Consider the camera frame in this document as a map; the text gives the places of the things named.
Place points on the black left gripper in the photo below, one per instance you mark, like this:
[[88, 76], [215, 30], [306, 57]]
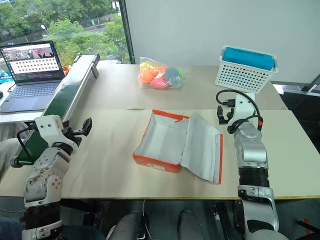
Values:
[[73, 141]]

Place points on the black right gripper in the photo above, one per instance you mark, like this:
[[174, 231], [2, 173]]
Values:
[[221, 109]]

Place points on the orange shoe box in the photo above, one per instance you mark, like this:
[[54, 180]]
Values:
[[170, 140]]

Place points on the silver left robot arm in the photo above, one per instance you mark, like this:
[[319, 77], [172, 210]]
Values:
[[45, 165]]

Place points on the green conveyor belt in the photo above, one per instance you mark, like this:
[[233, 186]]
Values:
[[67, 92]]

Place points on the blue item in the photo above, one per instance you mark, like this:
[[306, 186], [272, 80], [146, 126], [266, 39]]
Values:
[[247, 58]]

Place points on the white perforated plastic basket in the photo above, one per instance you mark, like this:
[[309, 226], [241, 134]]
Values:
[[240, 77]]

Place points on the person in grey clothing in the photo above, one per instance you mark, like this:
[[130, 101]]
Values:
[[8, 152]]

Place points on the clear bag of colourful toys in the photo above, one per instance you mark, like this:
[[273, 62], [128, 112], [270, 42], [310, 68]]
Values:
[[160, 75]]

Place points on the grey open laptop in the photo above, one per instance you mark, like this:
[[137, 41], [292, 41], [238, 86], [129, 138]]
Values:
[[32, 65]]

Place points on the grey rounded shape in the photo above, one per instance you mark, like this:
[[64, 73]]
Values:
[[191, 225], [130, 226]]

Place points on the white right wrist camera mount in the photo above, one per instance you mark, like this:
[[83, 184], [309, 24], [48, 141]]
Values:
[[245, 105]]

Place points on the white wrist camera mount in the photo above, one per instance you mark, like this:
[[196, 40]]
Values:
[[47, 125], [245, 105]]

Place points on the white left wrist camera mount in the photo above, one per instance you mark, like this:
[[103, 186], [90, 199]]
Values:
[[47, 125]]

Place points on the dark window frame post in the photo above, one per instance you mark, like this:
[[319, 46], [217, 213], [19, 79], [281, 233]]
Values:
[[127, 32]]

